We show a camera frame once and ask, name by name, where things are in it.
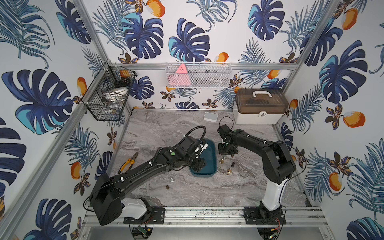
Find teal plastic storage box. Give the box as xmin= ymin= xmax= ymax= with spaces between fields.
xmin=190 ymin=140 xmax=218 ymax=178

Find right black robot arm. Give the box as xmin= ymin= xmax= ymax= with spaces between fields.
xmin=217 ymin=125 xmax=296 ymax=212

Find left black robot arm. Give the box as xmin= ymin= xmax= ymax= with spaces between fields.
xmin=90 ymin=146 xmax=206 ymax=226

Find small white square box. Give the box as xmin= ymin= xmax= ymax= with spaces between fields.
xmin=203 ymin=112 xmax=218 ymax=123

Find white box with brown lid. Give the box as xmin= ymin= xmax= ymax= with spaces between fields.
xmin=233 ymin=89 xmax=289 ymax=125

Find pink triangle item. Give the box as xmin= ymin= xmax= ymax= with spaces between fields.
xmin=169 ymin=64 xmax=191 ymax=87

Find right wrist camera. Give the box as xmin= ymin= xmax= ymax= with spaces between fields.
xmin=217 ymin=125 xmax=232 ymax=140

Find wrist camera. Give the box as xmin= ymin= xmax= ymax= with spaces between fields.
xmin=217 ymin=125 xmax=232 ymax=140
xmin=179 ymin=136 xmax=208 ymax=158

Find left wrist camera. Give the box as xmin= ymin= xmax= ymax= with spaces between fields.
xmin=179 ymin=136 xmax=208 ymax=158

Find yellow handled pliers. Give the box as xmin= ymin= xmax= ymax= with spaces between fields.
xmin=118 ymin=152 xmax=139 ymax=174

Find clear wall shelf basket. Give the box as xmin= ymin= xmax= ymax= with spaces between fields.
xmin=165 ymin=63 xmax=232 ymax=89

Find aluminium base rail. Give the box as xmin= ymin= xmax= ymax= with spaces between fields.
xmin=82 ymin=205 xmax=328 ymax=228

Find black wire basket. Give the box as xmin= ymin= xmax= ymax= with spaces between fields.
xmin=81 ymin=62 xmax=138 ymax=122

